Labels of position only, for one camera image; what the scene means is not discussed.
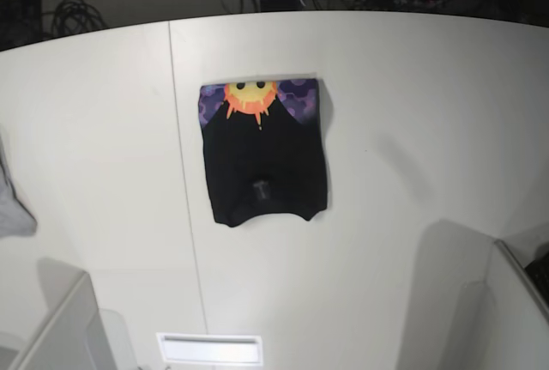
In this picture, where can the black T-shirt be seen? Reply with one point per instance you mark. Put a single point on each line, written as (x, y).
(262, 147)

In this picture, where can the white bin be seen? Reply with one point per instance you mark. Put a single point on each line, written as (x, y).
(69, 331)

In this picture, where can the grey cloth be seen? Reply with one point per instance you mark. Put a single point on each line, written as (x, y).
(16, 220)

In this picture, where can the black keyboard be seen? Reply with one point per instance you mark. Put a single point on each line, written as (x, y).
(538, 273)

